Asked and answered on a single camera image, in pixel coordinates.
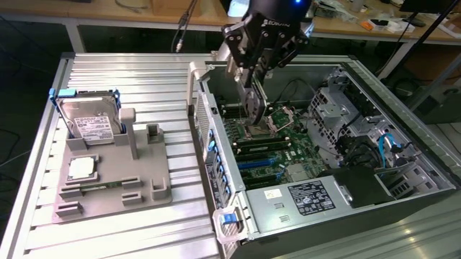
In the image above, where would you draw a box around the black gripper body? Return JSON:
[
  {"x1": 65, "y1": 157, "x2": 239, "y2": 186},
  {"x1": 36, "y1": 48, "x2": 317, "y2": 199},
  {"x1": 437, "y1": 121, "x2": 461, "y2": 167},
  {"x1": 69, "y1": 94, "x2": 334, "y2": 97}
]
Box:
[{"x1": 242, "y1": 0, "x2": 315, "y2": 49}]

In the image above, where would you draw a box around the black and silver PC case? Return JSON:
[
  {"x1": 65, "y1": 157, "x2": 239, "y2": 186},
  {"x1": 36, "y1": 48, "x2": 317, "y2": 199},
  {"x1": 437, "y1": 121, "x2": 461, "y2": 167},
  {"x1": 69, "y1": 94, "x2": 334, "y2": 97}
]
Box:
[{"x1": 187, "y1": 55, "x2": 461, "y2": 259}]

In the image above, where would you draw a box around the silver socket cover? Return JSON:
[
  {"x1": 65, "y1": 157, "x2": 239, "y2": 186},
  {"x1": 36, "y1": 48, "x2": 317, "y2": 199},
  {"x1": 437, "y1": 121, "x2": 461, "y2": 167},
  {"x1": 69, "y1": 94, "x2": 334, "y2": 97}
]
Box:
[{"x1": 266, "y1": 106, "x2": 297, "y2": 133}]

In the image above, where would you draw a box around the orange and white object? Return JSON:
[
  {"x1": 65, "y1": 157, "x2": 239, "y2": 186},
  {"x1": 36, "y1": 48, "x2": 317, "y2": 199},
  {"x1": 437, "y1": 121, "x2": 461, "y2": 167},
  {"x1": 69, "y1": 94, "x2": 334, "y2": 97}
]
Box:
[{"x1": 359, "y1": 18, "x2": 410, "y2": 33}]

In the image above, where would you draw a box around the silver disk bay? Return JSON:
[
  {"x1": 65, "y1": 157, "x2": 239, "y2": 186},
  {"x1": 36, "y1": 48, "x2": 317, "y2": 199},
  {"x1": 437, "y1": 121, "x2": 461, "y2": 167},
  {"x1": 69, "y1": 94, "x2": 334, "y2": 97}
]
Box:
[
  {"x1": 374, "y1": 159, "x2": 437, "y2": 202},
  {"x1": 309, "y1": 67, "x2": 385, "y2": 138}
]

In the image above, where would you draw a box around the CPU socket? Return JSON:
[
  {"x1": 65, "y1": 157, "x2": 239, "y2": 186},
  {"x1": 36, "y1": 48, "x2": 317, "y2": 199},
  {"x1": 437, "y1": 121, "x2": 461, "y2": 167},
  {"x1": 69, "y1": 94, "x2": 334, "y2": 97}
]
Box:
[{"x1": 243, "y1": 122, "x2": 271, "y2": 140}]

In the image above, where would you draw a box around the black monitor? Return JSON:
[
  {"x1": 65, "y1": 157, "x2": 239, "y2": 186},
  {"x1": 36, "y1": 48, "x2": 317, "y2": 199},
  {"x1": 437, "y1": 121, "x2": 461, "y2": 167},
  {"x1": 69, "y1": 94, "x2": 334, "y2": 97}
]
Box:
[{"x1": 398, "y1": 0, "x2": 461, "y2": 13}]

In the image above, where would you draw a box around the green RAM stick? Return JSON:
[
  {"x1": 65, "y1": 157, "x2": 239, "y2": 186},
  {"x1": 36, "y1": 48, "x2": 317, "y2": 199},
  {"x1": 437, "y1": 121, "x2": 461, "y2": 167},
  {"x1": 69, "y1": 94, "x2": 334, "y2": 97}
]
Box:
[
  {"x1": 234, "y1": 139, "x2": 291, "y2": 156},
  {"x1": 79, "y1": 182, "x2": 125, "y2": 190}
]

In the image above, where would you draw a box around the green motherboard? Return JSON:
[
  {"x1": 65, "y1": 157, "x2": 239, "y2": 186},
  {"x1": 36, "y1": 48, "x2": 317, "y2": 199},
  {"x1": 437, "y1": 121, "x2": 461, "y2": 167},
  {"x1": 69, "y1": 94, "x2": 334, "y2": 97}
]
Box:
[{"x1": 219, "y1": 101, "x2": 330, "y2": 191}]

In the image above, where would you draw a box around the black slanted pole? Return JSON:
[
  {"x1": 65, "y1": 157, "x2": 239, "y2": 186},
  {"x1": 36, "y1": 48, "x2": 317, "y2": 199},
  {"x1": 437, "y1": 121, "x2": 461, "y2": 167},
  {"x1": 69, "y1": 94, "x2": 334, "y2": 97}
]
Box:
[{"x1": 374, "y1": 0, "x2": 456, "y2": 79}]

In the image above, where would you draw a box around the blue expansion slot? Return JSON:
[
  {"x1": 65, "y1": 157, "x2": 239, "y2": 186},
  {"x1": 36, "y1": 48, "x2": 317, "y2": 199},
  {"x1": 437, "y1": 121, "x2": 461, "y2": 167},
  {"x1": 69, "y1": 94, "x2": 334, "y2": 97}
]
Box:
[{"x1": 236, "y1": 158, "x2": 274, "y2": 170}]

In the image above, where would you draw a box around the silver chipset heatsink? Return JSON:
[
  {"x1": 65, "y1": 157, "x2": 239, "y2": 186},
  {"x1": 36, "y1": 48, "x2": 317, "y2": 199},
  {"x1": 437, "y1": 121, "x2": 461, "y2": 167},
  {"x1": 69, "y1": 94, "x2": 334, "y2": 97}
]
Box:
[{"x1": 286, "y1": 166, "x2": 314, "y2": 182}]

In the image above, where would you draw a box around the black box on floor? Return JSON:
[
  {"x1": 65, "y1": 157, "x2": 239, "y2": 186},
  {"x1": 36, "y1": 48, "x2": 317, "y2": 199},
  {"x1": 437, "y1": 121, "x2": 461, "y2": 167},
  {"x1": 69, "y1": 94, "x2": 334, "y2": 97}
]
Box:
[{"x1": 419, "y1": 87, "x2": 461, "y2": 125}]

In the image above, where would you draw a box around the silver hard disk, blue carrier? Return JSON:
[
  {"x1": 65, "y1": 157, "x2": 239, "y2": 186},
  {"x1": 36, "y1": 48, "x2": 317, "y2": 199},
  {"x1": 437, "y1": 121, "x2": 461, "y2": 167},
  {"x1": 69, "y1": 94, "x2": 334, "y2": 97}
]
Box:
[{"x1": 48, "y1": 87, "x2": 127, "y2": 141}]

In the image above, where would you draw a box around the black expansion slot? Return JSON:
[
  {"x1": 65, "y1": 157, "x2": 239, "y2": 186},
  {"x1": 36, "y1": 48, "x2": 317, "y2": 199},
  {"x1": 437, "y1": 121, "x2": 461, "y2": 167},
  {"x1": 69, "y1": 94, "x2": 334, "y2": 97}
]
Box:
[{"x1": 244, "y1": 178, "x2": 285, "y2": 190}]

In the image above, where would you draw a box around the grey plastic parts rack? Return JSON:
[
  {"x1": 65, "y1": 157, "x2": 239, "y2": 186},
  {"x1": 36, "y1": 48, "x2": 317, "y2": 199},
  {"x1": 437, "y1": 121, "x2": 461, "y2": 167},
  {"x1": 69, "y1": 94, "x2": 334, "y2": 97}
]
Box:
[{"x1": 52, "y1": 107, "x2": 174, "y2": 225}]

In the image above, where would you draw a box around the grey power supply unit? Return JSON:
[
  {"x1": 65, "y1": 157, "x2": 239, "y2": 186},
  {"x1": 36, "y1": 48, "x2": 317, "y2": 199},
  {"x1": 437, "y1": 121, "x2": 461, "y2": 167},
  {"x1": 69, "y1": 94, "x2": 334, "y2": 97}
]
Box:
[{"x1": 242, "y1": 174, "x2": 361, "y2": 240}]

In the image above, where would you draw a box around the silver CPU chip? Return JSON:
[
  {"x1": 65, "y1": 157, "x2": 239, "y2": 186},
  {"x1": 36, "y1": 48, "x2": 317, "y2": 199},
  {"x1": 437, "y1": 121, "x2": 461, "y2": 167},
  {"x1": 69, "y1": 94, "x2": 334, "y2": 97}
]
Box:
[{"x1": 68, "y1": 158, "x2": 99, "y2": 181}]

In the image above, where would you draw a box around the wooden desk with white frame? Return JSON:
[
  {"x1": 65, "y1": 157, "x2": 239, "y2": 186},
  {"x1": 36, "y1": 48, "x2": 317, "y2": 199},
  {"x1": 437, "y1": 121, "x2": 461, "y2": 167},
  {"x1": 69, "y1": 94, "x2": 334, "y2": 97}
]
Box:
[
  {"x1": 309, "y1": 0, "x2": 461, "y2": 79},
  {"x1": 0, "y1": 0, "x2": 231, "y2": 53}
]

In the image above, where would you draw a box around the hanging black cable with plug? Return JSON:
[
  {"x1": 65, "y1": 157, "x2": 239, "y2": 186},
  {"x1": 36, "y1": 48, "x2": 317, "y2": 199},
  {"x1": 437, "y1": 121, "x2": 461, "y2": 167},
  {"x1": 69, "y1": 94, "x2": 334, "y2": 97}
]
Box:
[{"x1": 174, "y1": 0, "x2": 199, "y2": 53}]

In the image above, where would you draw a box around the black wire bundle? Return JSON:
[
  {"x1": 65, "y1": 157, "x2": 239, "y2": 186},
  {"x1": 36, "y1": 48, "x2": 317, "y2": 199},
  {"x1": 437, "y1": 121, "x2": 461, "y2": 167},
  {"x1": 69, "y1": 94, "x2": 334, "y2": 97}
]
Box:
[{"x1": 334, "y1": 134, "x2": 415, "y2": 173}]

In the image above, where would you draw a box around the blue disk wire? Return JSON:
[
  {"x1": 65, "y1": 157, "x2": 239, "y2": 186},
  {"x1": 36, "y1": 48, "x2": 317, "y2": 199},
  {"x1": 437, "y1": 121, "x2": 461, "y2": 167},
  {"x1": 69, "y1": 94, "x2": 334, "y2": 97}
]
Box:
[{"x1": 377, "y1": 133, "x2": 395, "y2": 169}]

